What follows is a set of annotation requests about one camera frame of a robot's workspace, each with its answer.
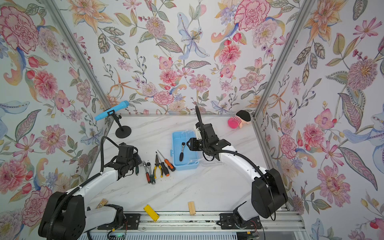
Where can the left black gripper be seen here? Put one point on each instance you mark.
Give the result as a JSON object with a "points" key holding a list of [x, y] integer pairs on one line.
{"points": [[138, 158]]}

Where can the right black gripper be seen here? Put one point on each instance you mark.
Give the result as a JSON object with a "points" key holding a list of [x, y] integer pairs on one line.
{"points": [[193, 142]]}

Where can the black ratchet wrench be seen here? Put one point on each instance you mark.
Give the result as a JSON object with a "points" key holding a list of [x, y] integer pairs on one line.
{"points": [[181, 156]]}

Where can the blue plastic tool box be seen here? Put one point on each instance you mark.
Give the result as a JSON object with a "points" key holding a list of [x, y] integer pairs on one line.
{"points": [[191, 159]]}

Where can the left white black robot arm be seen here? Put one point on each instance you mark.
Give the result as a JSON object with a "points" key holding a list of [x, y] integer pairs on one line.
{"points": [[67, 215]]}

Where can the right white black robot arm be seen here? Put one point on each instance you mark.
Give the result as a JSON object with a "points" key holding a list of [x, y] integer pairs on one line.
{"points": [[268, 192]]}

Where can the black microphone stand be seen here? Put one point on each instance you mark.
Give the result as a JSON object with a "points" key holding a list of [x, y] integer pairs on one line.
{"points": [[122, 131]]}

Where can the black orange screwdriver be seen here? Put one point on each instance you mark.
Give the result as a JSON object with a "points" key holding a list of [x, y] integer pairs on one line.
{"points": [[164, 170]]}

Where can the blue microphone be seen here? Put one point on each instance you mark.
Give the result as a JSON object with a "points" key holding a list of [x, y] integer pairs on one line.
{"points": [[113, 110]]}

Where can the pink plush toy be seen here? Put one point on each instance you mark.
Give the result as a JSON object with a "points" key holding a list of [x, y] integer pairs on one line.
{"points": [[240, 119]]}

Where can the yellow utility knife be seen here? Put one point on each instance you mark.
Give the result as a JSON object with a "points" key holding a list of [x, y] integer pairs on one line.
{"points": [[151, 213]]}

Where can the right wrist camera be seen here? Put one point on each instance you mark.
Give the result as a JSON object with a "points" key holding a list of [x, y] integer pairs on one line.
{"points": [[198, 133]]}

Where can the yellow handled pliers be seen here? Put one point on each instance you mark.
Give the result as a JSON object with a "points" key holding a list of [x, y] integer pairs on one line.
{"points": [[157, 167]]}

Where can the dark red handled screwdriver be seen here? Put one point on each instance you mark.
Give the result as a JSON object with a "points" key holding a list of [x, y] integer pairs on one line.
{"points": [[152, 177]]}

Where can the orange handled screwdriver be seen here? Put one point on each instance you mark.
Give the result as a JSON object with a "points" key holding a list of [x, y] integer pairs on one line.
{"points": [[169, 165]]}

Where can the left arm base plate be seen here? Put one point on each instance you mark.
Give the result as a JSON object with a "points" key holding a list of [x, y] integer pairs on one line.
{"points": [[128, 222]]}

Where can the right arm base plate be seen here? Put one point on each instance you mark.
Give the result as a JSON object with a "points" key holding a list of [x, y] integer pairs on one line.
{"points": [[234, 222]]}

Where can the aluminium front rail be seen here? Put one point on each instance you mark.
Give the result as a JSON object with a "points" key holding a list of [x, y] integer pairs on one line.
{"points": [[209, 221]]}

